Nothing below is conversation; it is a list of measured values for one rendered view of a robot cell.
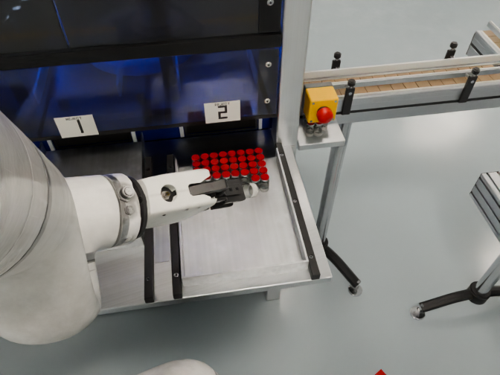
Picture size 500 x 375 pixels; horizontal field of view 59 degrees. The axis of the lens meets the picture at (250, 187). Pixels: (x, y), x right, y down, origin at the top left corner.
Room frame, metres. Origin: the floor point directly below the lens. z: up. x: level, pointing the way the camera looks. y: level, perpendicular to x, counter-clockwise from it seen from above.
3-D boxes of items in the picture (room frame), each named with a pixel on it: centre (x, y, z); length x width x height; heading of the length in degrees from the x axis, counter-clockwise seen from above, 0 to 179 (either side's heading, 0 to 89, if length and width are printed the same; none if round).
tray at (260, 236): (0.63, 0.03, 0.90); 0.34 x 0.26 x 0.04; 9
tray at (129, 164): (0.69, 0.39, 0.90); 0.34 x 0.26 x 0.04; 9
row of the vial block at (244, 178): (0.72, 0.05, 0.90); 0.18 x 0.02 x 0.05; 99
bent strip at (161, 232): (0.57, 0.20, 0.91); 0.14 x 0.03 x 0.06; 8
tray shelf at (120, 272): (0.65, 0.21, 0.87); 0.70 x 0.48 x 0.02; 99
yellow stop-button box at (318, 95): (0.90, -0.18, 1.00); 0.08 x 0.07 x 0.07; 9
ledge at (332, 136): (0.94, -0.19, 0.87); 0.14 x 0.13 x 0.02; 9
